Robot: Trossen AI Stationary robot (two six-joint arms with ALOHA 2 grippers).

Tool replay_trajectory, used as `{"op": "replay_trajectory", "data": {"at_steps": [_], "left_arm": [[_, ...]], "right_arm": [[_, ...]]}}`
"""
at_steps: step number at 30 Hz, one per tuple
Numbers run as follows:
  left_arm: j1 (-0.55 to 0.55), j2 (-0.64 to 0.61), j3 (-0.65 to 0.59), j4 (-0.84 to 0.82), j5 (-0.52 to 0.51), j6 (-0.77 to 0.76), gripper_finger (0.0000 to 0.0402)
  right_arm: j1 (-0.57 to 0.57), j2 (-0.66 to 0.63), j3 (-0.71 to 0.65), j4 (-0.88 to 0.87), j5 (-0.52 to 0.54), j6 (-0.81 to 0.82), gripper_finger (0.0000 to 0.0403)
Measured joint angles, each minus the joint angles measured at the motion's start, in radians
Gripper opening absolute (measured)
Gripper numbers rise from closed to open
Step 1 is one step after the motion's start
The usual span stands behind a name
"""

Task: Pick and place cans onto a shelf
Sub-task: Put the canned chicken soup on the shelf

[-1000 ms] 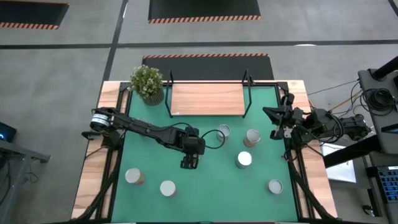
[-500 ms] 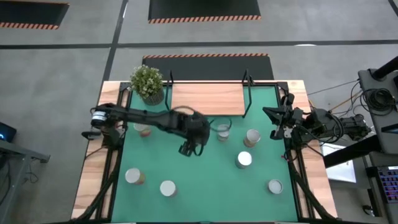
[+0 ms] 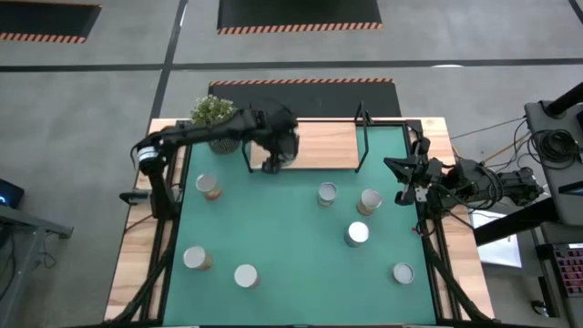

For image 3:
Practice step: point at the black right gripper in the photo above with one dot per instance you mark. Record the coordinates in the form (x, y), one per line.
(421, 175)

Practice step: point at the dark screen with blue light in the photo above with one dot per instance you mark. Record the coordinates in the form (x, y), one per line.
(9, 193)

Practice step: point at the green table mat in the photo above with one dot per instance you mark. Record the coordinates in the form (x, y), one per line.
(291, 237)

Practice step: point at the white sheet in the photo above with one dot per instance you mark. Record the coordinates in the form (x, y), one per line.
(501, 250)

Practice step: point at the black aluminium table frame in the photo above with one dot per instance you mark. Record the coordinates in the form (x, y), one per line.
(162, 305)

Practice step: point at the wooden shelf with black frame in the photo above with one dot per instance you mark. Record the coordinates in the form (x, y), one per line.
(328, 146)

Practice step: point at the grey computer desk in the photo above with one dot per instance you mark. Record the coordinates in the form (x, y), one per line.
(539, 120)

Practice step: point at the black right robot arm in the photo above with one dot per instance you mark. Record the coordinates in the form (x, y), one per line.
(514, 184)

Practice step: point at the short tin can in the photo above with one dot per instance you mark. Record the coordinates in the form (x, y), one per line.
(403, 273)

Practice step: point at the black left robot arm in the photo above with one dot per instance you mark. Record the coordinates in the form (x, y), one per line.
(196, 132)

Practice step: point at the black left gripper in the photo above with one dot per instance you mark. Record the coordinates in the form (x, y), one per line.
(280, 132)

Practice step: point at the grey metal side table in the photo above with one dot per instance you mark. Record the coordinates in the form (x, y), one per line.
(27, 223)

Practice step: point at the potted plant with white flowers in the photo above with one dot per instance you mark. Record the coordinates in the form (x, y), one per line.
(211, 111)

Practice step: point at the black backlit keyboard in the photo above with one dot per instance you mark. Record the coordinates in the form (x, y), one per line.
(571, 269)

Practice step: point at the flat computer monitor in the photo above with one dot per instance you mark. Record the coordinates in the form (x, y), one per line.
(565, 98)

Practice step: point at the black hazard-striped floor mat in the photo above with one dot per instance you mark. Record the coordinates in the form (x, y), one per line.
(41, 18)
(319, 98)
(296, 13)

